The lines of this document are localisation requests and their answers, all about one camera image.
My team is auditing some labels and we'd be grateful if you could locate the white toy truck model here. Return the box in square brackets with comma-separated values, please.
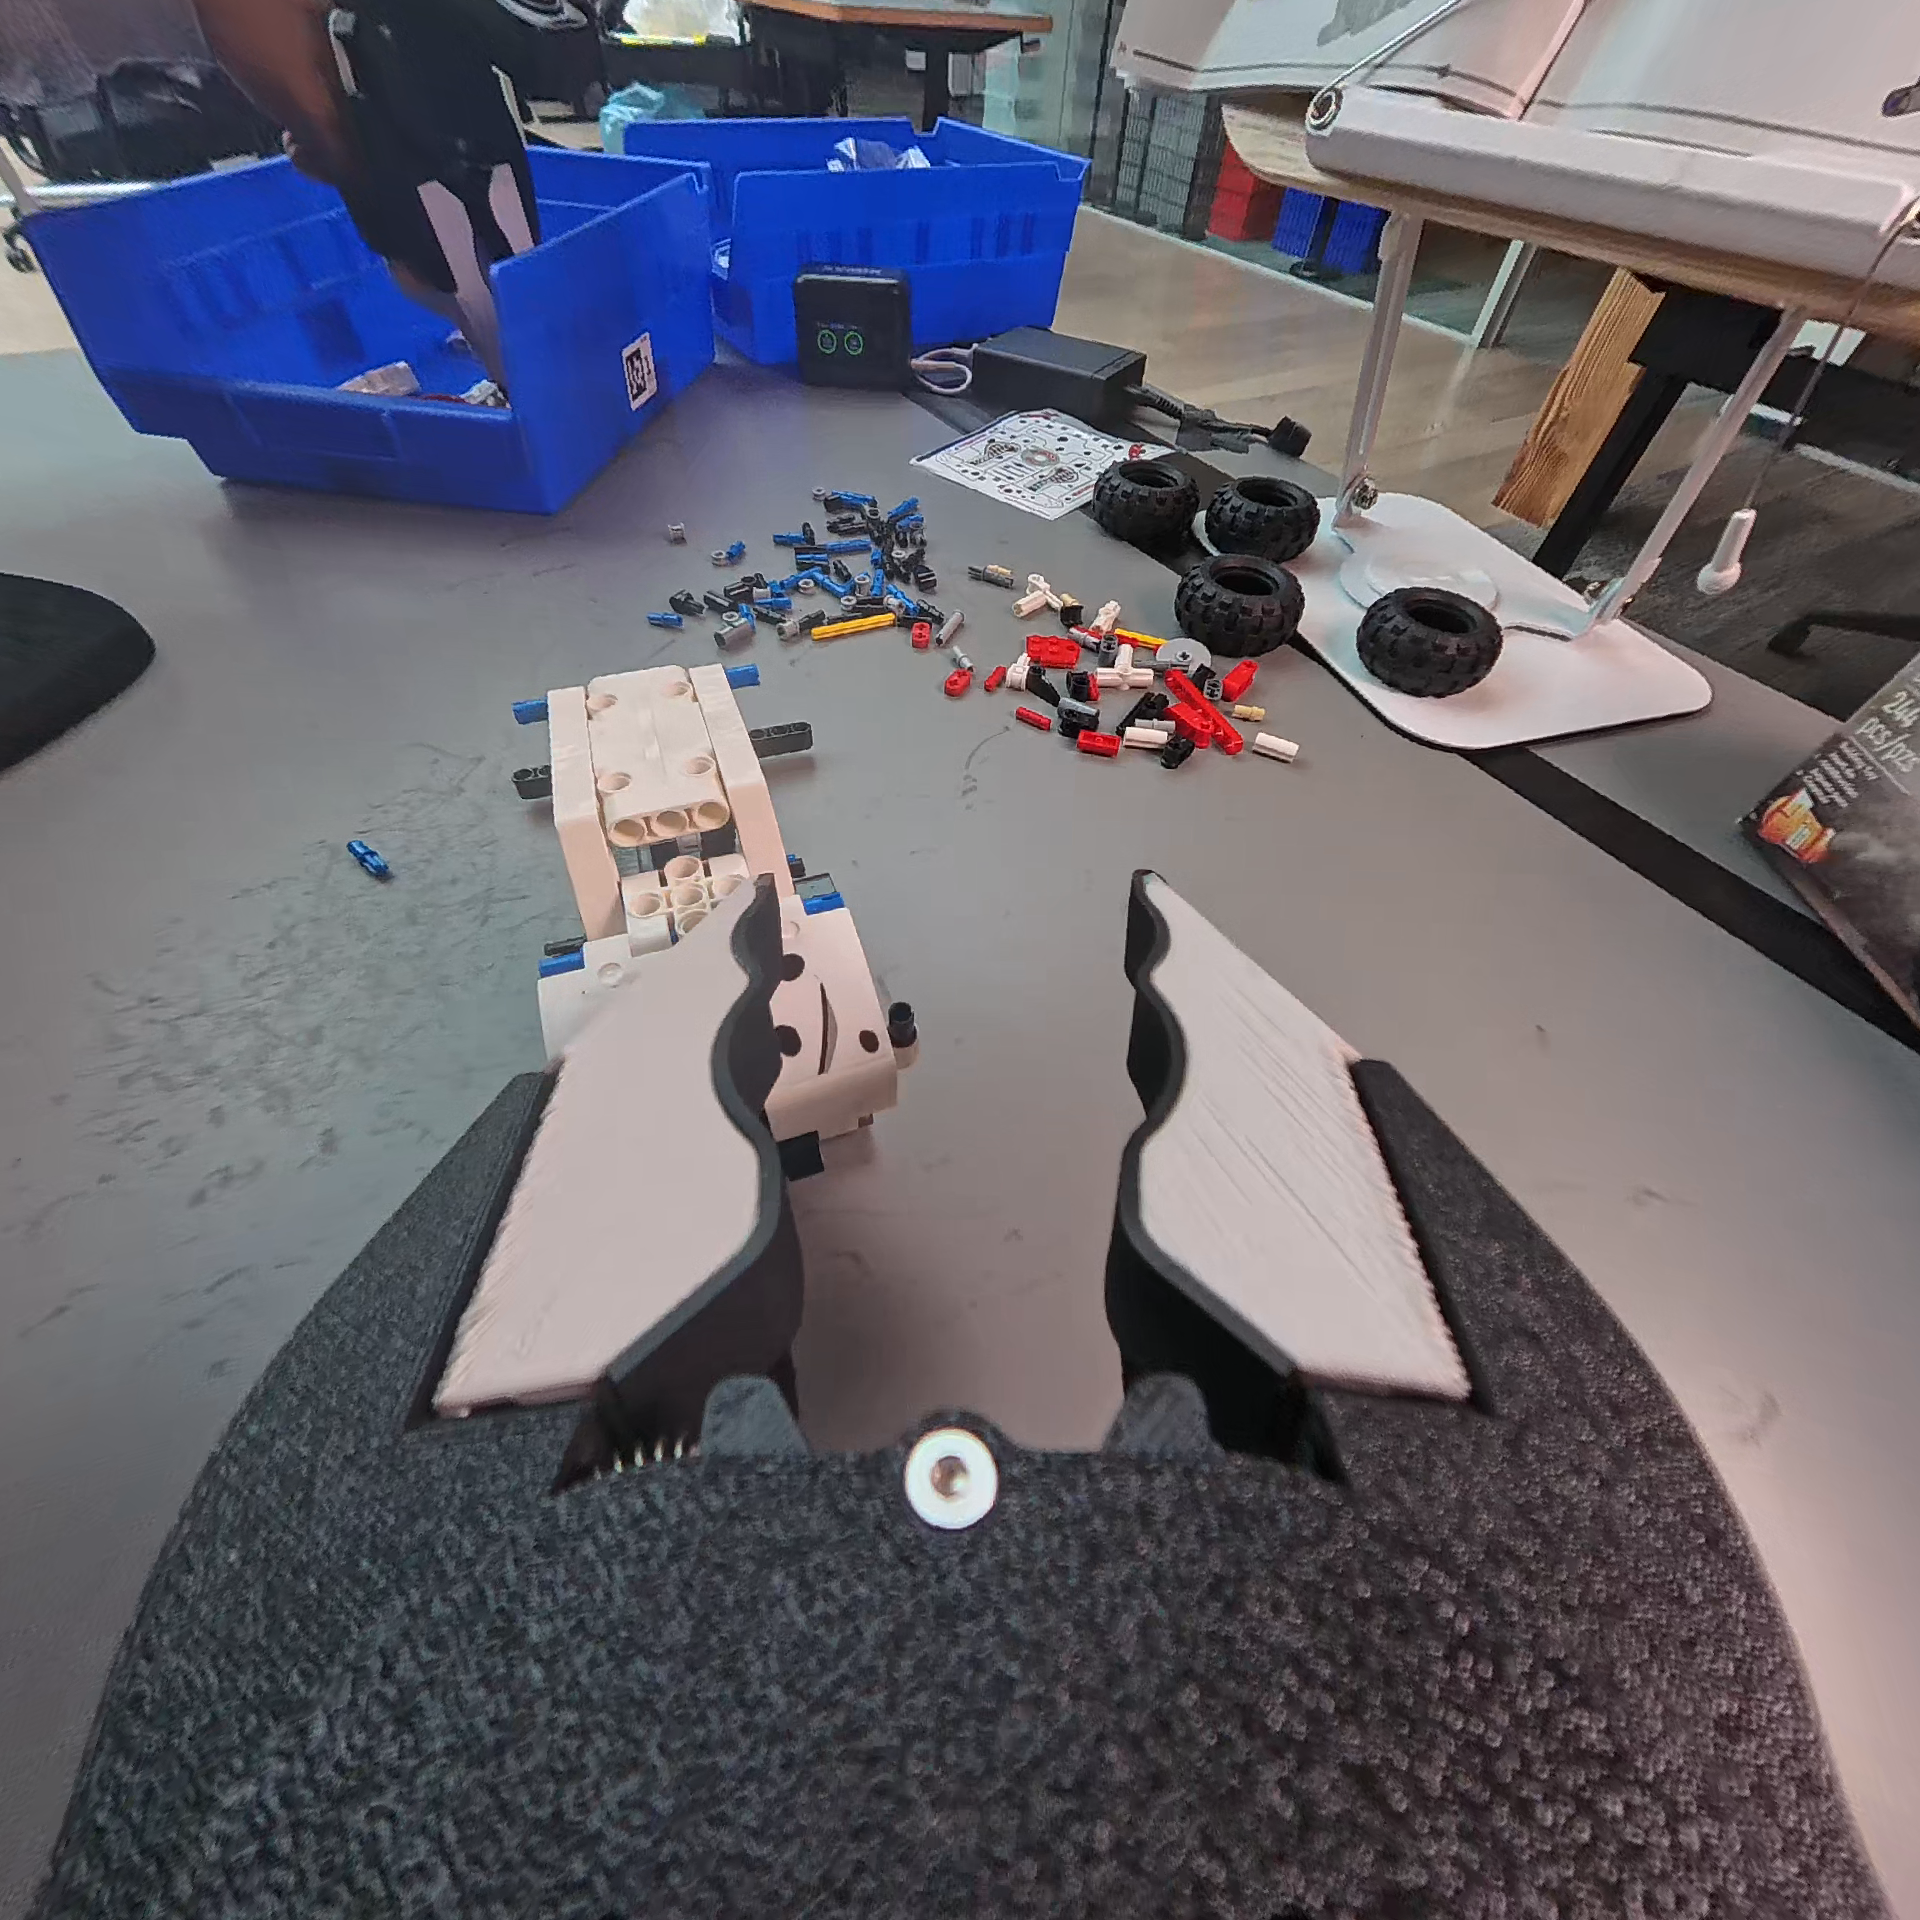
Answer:
[510, 662, 924, 1181]

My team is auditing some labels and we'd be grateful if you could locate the black power bank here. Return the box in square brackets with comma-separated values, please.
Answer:
[791, 267, 912, 389]

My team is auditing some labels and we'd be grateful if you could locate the black toy set box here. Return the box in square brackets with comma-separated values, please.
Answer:
[1739, 648, 1920, 1038]

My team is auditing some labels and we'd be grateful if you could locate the plain blue storage bin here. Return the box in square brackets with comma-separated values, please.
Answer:
[622, 113, 1092, 369]

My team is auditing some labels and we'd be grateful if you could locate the black padded cushion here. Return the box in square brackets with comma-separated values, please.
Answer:
[0, 569, 155, 776]

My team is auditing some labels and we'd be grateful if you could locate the grey desk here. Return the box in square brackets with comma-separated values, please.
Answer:
[0, 225, 1920, 1920]

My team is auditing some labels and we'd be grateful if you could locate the white lamp pull switch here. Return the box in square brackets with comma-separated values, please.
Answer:
[1697, 194, 1920, 598]

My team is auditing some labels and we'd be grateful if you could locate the person's left hand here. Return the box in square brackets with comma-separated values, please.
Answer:
[195, 0, 359, 190]

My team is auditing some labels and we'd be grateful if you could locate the pile of red white bricks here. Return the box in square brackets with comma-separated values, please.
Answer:
[945, 569, 1306, 771]

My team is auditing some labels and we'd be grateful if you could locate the wooden work table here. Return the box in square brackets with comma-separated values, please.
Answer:
[743, 0, 1059, 109]

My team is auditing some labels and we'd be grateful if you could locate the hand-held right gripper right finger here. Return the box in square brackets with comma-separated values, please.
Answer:
[1105, 871, 1474, 1403]

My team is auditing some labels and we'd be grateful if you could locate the large blue storage bin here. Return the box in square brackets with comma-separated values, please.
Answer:
[27, 142, 721, 517]

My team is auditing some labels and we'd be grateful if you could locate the black rubber tyre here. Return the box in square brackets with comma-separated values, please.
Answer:
[1175, 555, 1307, 657]
[1204, 479, 1322, 560]
[1358, 586, 1505, 697]
[1092, 457, 1202, 549]

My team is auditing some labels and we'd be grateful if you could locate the white sticker sheet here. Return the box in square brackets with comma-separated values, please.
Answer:
[907, 406, 1179, 521]

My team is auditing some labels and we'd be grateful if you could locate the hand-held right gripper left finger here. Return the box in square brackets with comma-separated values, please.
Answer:
[431, 874, 808, 1424]

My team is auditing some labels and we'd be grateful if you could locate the white lamp base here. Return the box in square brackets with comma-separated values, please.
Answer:
[1294, 497, 1715, 747]

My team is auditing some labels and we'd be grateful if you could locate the flat black box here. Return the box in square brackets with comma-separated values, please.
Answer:
[972, 329, 1151, 426]

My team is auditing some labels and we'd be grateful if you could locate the building instruction booklet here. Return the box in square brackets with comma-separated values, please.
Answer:
[1119, 0, 1920, 160]

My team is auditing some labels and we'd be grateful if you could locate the white grey brick assembly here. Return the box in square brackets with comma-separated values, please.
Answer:
[334, 360, 514, 415]

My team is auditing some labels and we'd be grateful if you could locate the wooden post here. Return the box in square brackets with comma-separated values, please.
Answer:
[1492, 267, 1672, 530]

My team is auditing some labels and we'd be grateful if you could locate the teal plastic bag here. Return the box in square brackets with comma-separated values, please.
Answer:
[599, 82, 706, 154]

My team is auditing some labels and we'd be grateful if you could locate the frosted glass partition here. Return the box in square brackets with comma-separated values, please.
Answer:
[983, 0, 1256, 227]

